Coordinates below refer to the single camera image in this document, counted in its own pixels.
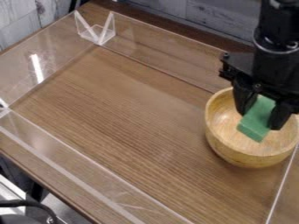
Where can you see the clear acrylic tray wall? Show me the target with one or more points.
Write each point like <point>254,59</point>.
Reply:
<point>103,122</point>

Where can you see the green rectangular block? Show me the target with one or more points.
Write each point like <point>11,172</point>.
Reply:
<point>252,124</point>

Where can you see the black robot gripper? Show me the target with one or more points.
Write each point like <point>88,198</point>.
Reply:
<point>264,72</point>

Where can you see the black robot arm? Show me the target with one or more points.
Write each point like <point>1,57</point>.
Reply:
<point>278,25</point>

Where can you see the brown wooden bowl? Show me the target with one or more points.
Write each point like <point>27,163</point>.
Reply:
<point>232,145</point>

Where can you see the clear acrylic corner bracket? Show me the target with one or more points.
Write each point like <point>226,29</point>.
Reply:
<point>95,33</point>

